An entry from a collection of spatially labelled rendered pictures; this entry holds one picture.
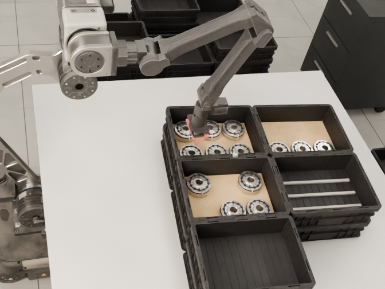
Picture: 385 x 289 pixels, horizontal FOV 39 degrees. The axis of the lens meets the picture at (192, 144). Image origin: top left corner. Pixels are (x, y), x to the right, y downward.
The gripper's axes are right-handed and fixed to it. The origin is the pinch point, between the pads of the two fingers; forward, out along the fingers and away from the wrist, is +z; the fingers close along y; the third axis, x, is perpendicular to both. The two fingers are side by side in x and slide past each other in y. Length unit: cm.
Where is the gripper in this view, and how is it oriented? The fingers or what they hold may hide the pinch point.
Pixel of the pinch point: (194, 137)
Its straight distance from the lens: 221.3
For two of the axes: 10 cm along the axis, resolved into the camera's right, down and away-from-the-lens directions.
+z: -1.6, 6.6, 7.3
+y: -3.0, -7.4, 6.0
